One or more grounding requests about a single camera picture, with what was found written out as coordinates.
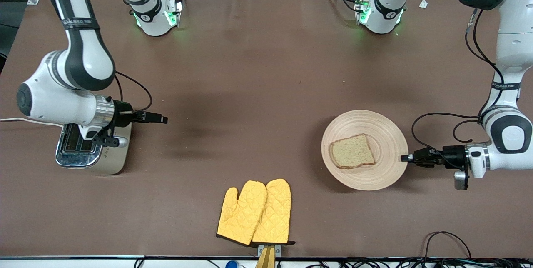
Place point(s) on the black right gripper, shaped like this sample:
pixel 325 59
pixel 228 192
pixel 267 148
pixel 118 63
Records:
pixel 122 113

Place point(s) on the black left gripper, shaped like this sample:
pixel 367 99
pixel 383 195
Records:
pixel 452 152

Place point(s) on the round wooden plate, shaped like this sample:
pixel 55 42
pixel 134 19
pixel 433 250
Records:
pixel 383 134

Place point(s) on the brown bread slice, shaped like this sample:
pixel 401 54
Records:
pixel 352 152

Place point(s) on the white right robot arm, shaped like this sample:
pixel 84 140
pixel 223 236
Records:
pixel 83 51

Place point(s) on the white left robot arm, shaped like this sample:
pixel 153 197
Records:
pixel 514 51

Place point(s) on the cream and chrome toaster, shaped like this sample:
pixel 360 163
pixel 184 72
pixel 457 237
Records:
pixel 116 155

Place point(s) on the brown table cover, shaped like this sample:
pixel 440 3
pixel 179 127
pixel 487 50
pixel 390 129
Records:
pixel 266 72

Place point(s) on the yellow oven mitt with thumb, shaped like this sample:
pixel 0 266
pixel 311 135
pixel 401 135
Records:
pixel 241 214

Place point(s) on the small white paper scrap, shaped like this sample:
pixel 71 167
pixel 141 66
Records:
pixel 423 3

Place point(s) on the yellow oven mitt with loop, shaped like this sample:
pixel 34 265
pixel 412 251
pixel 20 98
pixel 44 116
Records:
pixel 275 214

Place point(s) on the small blue round object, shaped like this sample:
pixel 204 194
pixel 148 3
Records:
pixel 231 265

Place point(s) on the yellow wooden stick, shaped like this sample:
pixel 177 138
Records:
pixel 266 259

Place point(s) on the grey metal table bracket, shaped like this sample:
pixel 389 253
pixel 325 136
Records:
pixel 278 250

